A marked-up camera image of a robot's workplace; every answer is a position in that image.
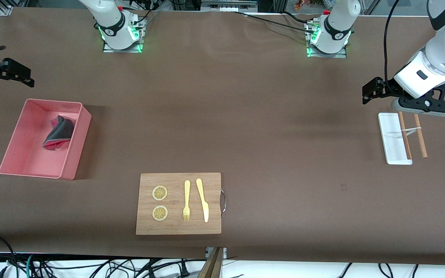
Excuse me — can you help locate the pink and grey microfibre cloth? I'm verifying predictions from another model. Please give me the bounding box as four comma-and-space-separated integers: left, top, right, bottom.
42, 115, 76, 151

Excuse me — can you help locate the wooden rack rod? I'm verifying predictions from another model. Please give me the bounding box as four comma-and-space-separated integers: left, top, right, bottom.
413, 113, 428, 158
397, 111, 413, 160

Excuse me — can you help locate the white rectangular rack tray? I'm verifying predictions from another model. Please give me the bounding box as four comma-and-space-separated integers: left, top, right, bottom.
378, 112, 413, 165

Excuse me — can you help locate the pink plastic bin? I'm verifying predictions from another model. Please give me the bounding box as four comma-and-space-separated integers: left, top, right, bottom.
0, 99, 92, 180

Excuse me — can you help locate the grey power strip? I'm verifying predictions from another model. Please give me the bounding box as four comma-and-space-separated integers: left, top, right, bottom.
201, 0, 258, 12

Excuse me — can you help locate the yellow wooden fork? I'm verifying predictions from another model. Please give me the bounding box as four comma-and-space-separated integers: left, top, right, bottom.
183, 180, 191, 222

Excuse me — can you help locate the yellow wooden knife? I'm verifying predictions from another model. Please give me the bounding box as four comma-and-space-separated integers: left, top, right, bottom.
196, 178, 209, 223

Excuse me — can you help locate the bamboo cutting board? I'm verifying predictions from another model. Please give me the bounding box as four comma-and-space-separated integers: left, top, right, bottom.
136, 173, 227, 235

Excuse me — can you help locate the wooden plank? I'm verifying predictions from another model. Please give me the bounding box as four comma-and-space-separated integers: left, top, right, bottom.
197, 247, 225, 278

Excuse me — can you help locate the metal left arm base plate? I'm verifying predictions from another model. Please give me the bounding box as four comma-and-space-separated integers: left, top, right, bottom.
306, 19, 348, 58

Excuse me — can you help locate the black cable between arm bases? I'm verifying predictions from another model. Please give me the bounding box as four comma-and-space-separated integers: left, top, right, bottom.
230, 11, 319, 33

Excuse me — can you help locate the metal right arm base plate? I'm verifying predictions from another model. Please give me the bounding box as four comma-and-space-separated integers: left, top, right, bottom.
103, 14, 146, 53

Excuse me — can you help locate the teal floor cable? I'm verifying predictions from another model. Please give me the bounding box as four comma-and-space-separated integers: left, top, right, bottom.
25, 253, 36, 278

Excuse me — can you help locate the black floor cable with plug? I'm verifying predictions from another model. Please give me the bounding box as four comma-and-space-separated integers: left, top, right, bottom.
99, 258, 192, 278

